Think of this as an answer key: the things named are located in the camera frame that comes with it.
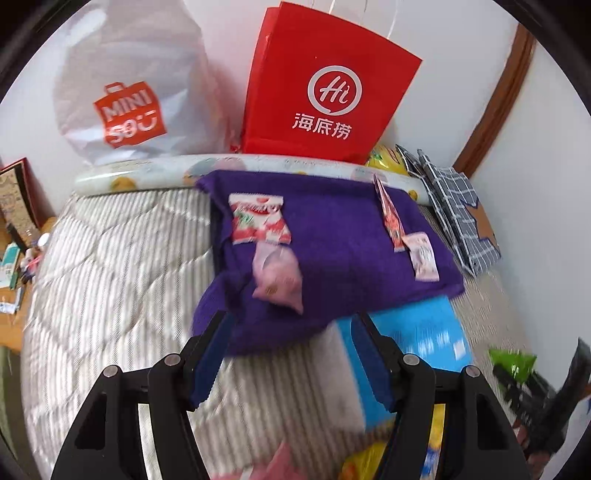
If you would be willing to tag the yellow rice cracker packet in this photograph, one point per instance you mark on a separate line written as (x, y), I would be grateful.
(364, 464)

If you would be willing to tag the red white strawberry snack packet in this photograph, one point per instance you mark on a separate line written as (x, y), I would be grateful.
(258, 217)

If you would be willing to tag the teal box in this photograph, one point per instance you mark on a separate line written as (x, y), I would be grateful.
(9, 261)

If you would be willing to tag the blue tissue pack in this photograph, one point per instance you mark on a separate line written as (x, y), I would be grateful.
(415, 337)

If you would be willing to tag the long pink snack packet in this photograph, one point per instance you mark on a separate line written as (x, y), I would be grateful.
(392, 221)

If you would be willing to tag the purple cloth covered box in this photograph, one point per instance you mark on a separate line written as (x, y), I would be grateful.
(341, 258)

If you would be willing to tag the blue candy packet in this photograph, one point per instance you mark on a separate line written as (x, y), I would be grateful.
(429, 464)

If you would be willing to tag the checked pillow with star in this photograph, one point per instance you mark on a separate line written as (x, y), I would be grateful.
(457, 221)

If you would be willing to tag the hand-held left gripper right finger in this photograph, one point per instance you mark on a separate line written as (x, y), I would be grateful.
(369, 364)

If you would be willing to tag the pink purple snack packet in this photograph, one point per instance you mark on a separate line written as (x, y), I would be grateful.
(281, 466)

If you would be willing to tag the rolled printed mat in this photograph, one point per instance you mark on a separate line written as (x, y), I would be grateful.
(152, 170)

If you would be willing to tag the brown wooden door frame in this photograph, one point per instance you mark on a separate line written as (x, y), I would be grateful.
(508, 83)

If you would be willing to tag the green snack packet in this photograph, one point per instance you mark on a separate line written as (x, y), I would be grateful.
(512, 360)

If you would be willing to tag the red paper bag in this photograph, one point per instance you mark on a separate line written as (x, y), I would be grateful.
(286, 69)

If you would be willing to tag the white plastic bag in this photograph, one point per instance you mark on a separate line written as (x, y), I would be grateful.
(138, 55)

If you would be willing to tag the small pink white snack packet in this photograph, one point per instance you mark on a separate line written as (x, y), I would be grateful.
(422, 258)

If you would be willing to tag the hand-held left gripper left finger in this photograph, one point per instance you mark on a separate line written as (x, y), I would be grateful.
(210, 364)

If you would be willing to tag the yellow drink packet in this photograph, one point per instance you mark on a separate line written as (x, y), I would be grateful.
(383, 159)

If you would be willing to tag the brown framed board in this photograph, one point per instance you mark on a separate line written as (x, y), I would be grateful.
(14, 194)

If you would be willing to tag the striped mattress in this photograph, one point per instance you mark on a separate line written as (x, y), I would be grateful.
(115, 277)

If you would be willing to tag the pale pink snack packet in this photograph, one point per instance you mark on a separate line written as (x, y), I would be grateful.
(277, 277)

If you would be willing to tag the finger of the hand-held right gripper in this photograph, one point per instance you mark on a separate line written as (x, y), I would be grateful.
(517, 387)
(575, 369)

